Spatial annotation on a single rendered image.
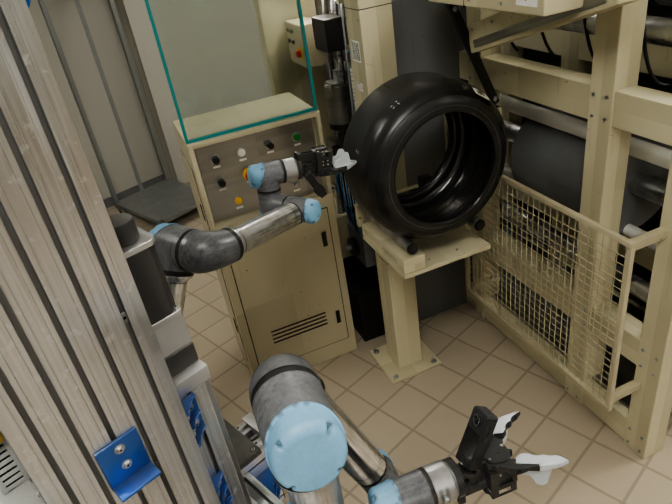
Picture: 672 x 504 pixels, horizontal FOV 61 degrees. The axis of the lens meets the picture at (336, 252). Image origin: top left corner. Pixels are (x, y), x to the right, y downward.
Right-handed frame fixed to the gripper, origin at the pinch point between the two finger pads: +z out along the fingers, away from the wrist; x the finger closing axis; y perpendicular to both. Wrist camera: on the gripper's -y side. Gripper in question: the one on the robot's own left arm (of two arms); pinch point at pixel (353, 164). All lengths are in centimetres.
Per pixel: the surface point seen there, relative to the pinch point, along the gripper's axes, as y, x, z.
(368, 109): 15.7, 5.6, 8.5
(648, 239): -17, -59, 71
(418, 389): -120, 10, 34
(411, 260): -35.9, -10.7, 16.9
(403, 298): -79, 26, 34
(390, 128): 13.2, -9.2, 9.0
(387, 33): 35, 27, 26
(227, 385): -129, 61, -46
